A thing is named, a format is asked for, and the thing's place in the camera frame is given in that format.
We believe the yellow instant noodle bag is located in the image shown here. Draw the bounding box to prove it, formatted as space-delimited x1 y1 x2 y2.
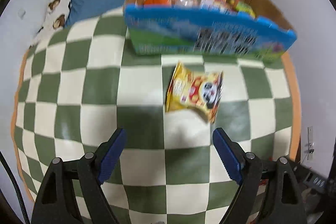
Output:
199 0 228 12

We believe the green white checkered blanket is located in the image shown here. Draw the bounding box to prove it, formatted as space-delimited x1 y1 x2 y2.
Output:
12 9 301 223

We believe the yellow panda snack bag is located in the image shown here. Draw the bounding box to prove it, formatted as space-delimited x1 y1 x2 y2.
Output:
165 62 224 123

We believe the green candy bag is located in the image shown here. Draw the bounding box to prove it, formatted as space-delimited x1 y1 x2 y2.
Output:
228 0 256 18

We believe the bear pattern quilt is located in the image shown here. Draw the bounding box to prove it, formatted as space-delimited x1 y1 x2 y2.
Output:
31 0 71 46

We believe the cardboard box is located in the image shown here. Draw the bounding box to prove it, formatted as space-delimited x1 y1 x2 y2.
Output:
124 0 297 61

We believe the wall outlet with plug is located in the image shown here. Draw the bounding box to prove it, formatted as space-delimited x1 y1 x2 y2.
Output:
307 126 314 161

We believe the black cable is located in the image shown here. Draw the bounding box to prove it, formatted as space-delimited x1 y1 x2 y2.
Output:
0 150 31 224

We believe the wall socket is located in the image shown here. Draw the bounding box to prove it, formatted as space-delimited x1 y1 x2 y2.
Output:
18 9 26 19

